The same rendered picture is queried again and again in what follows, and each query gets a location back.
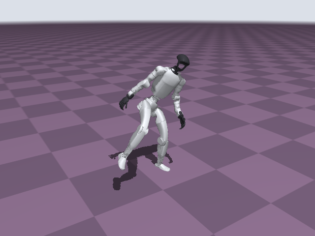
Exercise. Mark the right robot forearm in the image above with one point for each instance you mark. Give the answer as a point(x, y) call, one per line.
point(137, 88)

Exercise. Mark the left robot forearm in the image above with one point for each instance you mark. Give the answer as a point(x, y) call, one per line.
point(177, 107)

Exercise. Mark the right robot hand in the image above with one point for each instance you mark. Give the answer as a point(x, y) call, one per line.
point(125, 100)

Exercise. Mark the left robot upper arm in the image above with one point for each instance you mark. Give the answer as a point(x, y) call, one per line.
point(177, 89)

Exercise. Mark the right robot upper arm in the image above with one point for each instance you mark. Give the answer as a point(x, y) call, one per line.
point(158, 71)

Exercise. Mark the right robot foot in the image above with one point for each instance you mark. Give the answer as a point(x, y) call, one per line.
point(122, 161)

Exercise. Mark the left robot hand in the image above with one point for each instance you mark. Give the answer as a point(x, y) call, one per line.
point(182, 119)

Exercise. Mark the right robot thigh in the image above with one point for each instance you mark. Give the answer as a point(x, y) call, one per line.
point(144, 108)

